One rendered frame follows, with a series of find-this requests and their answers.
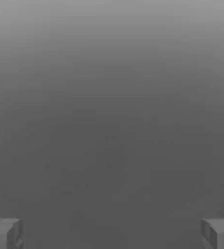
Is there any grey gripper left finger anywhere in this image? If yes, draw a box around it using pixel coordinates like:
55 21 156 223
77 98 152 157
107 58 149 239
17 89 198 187
0 218 24 249

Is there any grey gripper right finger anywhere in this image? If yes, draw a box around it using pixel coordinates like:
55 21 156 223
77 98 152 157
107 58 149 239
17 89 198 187
200 218 224 249

